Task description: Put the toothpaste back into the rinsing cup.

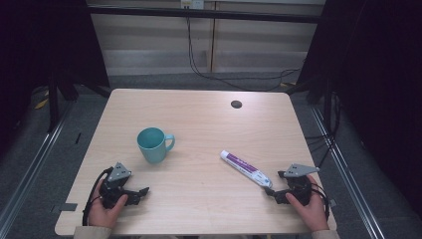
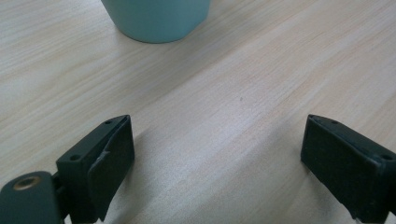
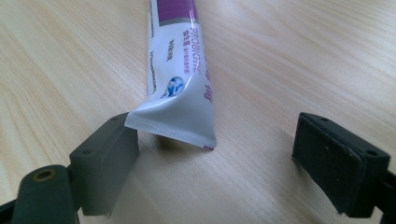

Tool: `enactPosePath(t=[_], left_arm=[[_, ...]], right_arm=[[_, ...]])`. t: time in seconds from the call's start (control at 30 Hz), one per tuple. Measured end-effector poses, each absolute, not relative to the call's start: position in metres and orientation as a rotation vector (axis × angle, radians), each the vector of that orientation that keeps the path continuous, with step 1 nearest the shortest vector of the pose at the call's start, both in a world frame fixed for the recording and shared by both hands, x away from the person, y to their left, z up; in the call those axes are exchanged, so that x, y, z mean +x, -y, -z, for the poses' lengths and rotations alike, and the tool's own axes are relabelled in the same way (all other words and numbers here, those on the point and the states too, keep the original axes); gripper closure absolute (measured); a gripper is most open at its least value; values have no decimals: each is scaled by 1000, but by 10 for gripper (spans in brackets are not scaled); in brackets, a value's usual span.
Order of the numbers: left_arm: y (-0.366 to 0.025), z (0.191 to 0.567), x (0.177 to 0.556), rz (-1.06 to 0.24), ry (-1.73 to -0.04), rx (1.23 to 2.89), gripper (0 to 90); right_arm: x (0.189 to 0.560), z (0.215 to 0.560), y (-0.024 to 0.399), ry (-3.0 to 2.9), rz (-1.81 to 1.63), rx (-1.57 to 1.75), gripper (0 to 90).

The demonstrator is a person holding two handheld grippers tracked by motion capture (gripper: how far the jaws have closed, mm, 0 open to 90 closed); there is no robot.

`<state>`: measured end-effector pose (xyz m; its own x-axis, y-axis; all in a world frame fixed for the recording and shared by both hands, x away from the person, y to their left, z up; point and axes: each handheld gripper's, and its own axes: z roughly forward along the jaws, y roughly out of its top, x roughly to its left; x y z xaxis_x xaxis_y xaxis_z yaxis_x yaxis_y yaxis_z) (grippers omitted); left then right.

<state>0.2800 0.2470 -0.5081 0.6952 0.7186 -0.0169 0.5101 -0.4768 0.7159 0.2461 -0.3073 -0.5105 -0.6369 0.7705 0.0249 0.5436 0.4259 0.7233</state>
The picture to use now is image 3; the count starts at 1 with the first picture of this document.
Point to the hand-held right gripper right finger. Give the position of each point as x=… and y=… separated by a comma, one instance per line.
x=339, y=168

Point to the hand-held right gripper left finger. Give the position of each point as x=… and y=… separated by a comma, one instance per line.
x=99, y=165

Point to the white and purple toothpaste tube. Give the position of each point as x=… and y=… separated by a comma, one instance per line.
x=177, y=84

